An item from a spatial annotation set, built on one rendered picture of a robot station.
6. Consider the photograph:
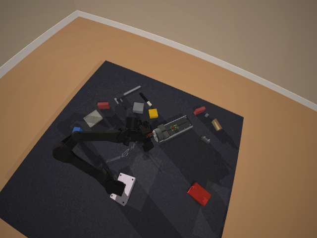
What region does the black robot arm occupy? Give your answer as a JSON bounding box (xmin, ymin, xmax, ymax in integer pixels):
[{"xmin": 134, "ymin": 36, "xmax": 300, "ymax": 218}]
[{"xmin": 53, "ymin": 116, "xmax": 153, "ymax": 197}]

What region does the red rectangular block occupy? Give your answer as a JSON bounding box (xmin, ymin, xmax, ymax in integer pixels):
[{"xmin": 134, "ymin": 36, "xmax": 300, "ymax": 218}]
[
  {"xmin": 194, "ymin": 106, "xmax": 206, "ymax": 115},
  {"xmin": 98, "ymin": 102, "xmax": 110, "ymax": 109},
  {"xmin": 187, "ymin": 182, "xmax": 211, "ymax": 206}
]

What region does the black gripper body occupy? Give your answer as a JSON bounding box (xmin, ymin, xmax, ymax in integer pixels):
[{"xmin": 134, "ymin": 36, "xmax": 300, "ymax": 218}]
[{"xmin": 135, "ymin": 120, "xmax": 154, "ymax": 152}]

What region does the yellow cube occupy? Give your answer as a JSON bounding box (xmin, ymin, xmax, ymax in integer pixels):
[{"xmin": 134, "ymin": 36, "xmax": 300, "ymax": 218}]
[{"xmin": 149, "ymin": 109, "xmax": 158, "ymax": 119}]

